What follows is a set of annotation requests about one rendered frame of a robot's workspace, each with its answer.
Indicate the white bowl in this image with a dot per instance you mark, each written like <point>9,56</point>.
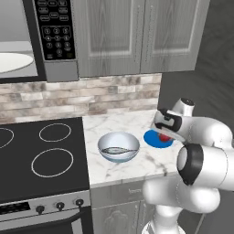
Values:
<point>117,139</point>

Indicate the grey microwave oven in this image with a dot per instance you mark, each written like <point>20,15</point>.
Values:
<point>59,36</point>

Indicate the grey wood cupboard door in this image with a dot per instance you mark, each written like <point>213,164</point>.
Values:
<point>173,33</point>
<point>106,33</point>

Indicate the red apple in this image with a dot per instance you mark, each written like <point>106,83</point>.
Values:
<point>164,138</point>

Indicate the grey drawer front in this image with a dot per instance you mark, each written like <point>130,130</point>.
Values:
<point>115,193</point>

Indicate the black hob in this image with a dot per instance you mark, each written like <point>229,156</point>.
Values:
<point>42,152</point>

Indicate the white microwave turntable plate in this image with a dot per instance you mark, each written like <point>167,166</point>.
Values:
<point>12,61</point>

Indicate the grey base cupboard door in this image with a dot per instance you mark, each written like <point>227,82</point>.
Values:
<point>145,218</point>
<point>112,219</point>

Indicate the black oven knob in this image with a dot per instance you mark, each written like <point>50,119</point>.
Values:
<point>60,205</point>
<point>40,209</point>
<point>79,202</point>

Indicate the steel oven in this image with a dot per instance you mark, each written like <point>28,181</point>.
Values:
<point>18,221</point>

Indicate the grey fish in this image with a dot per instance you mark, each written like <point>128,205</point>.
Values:
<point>117,150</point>

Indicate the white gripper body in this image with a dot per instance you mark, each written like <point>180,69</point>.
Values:
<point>169,133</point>

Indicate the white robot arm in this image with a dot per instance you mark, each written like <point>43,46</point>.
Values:
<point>210,164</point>

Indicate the dark grey tall cabinet panel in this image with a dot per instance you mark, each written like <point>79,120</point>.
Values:
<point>213,61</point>

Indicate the small blue plate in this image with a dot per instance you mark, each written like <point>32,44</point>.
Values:
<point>152,139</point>

